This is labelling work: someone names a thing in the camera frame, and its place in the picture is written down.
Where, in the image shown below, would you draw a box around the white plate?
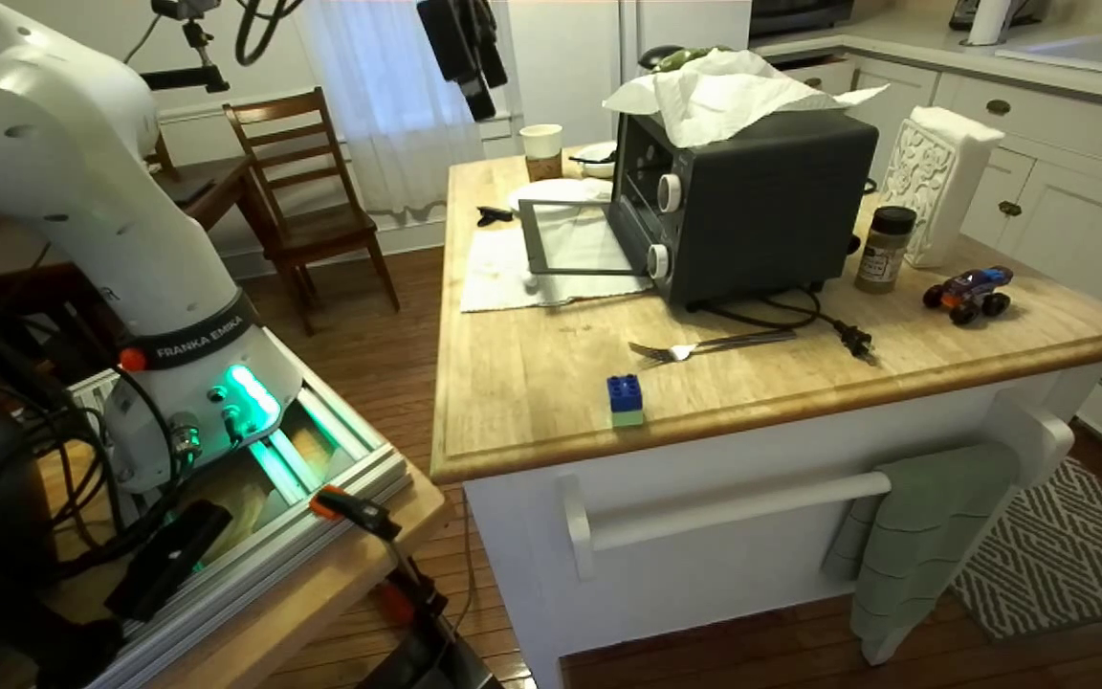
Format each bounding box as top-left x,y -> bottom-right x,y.
507,178 -> 615,213

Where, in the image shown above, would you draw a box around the white curtain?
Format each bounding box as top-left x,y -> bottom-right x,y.
295,0 -> 516,219

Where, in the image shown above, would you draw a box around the paper cup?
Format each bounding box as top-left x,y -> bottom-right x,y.
518,123 -> 564,184

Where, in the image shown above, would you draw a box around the white bowl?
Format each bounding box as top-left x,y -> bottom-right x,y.
569,141 -> 618,181

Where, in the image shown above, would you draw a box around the toaster oven door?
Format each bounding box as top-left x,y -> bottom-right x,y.
517,195 -> 654,279

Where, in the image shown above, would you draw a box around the green object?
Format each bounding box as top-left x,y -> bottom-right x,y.
637,44 -> 736,75

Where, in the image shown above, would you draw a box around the wooden chair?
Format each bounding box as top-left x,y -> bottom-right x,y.
222,87 -> 402,337

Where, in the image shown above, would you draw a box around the white cloth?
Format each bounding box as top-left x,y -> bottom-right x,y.
459,203 -> 654,315

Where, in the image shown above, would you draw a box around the crumpled white paper towel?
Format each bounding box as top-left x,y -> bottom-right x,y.
603,49 -> 891,150

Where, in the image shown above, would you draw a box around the dark wooden table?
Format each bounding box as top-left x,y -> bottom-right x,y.
0,155 -> 257,317

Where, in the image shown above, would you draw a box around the black microwave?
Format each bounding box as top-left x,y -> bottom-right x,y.
749,0 -> 855,40

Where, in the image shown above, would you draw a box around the black toaster oven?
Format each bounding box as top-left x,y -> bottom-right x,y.
517,107 -> 881,311

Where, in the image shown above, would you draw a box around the silver fork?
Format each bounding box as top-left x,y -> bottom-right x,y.
627,329 -> 799,366

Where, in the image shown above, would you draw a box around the blue toy block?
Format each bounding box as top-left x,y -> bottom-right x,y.
606,373 -> 645,415

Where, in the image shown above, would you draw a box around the spice jar with black lid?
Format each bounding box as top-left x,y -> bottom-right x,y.
853,205 -> 918,296

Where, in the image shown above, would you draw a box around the white ornate napkin holder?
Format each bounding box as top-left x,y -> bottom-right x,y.
880,105 -> 1006,270

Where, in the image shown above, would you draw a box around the orange and black clamp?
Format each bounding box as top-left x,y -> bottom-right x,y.
309,483 -> 452,625

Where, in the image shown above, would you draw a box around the paper towel roll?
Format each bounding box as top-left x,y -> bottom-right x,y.
960,0 -> 1018,48

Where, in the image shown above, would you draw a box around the white towel bar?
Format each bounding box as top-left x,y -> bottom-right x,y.
555,396 -> 1076,582

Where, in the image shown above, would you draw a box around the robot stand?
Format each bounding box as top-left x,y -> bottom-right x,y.
0,362 -> 452,689

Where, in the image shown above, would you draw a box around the toy monster truck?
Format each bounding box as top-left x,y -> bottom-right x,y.
922,265 -> 1015,327

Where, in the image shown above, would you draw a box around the white kitchen cabinets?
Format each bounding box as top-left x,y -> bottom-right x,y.
752,27 -> 1102,479

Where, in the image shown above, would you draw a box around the white sink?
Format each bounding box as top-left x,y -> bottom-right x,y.
994,32 -> 1102,83

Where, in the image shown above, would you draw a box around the green towel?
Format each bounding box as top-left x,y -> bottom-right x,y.
820,441 -> 1022,667

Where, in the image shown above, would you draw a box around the patterned grey rug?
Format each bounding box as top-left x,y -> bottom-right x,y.
947,456 -> 1102,643

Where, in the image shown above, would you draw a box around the camera on mount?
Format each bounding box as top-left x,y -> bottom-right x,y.
138,0 -> 231,96

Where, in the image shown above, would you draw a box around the black power cable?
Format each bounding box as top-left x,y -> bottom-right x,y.
691,283 -> 878,366

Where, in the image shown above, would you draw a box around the bundle of black cables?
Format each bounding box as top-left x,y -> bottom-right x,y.
0,279 -> 190,583

